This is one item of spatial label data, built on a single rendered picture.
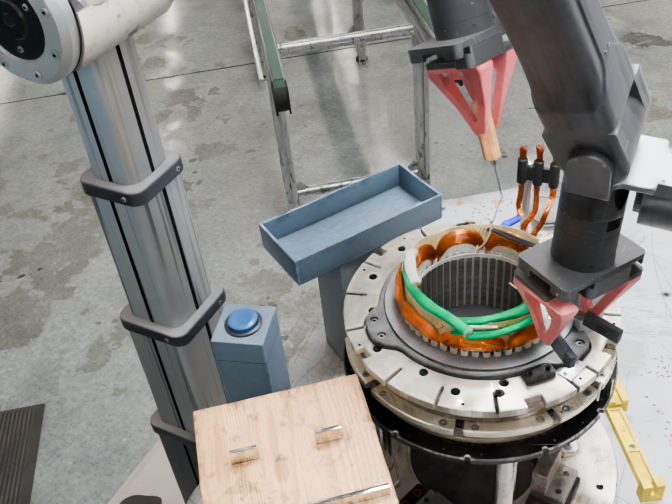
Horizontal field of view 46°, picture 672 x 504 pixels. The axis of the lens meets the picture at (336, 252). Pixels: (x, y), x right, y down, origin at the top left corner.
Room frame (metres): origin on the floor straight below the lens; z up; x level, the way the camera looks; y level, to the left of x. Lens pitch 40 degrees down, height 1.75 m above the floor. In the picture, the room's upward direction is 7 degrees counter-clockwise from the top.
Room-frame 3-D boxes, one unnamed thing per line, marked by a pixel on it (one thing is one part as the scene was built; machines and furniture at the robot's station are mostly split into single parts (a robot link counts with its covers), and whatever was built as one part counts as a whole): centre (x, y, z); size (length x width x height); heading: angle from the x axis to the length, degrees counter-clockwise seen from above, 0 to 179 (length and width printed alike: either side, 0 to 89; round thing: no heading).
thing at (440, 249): (0.74, -0.15, 1.12); 0.06 x 0.02 x 0.04; 102
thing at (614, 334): (0.54, -0.25, 1.17); 0.04 x 0.01 x 0.02; 40
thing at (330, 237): (0.92, -0.03, 0.92); 0.25 x 0.11 x 0.28; 117
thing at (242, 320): (0.74, 0.13, 1.04); 0.04 x 0.04 x 0.01
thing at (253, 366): (0.74, 0.13, 0.91); 0.07 x 0.07 x 0.25; 75
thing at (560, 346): (0.51, -0.21, 1.17); 0.04 x 0.01 x 0.02; 13
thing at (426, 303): (0.63, -0.10, 1.15); 0.15 x 0.04 x 0.02; 12
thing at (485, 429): (0.52, -0.16, 1.05); 0.09 x 0.04 x 0.01; 102
